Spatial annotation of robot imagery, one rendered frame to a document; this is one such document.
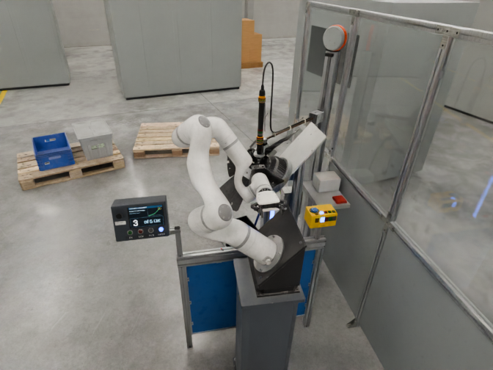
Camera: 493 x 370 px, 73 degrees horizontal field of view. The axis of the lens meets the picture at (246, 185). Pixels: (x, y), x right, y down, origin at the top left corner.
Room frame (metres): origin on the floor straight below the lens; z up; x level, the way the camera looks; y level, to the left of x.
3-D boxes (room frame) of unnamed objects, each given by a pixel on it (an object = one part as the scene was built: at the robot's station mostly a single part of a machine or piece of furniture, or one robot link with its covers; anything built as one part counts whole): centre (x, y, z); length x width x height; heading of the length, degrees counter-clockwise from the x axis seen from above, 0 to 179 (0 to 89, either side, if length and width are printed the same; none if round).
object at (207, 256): (1.48, -0.05, 0.82); 0.90 x 0.04 x 0.08; 103
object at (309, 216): (1.57, -0.44, 1.02); 0.16 x 0.10 x 0.11; 103
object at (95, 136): (4.09, 2.07, 0.31); 0.60 x 0.42 x 0.33; 32
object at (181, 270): (1.39, 0.36, 0.39); 0.04 x 0.04 x 0.78; 13
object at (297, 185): (2.06, -0.37, 0.58); 0.09 x 0.05 x 1.15; 13
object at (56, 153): (3.82, 2.50, 0.25); 0.60 x 0.41 x 0.22; 32
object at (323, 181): (2.17, -0.60, 0.92); 0.17 x 0.16 x 0.11; 103
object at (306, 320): (1.58, -0.47, 0.39); 0.04 x 0.04 x 0.78; 13
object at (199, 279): (1.48, -0.05, 0.45); 0.82 x 0.02 x 0.66; 103
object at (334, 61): (2.39, -0.56, 0.90); 0.08 x 0.06 x 1.80; 48
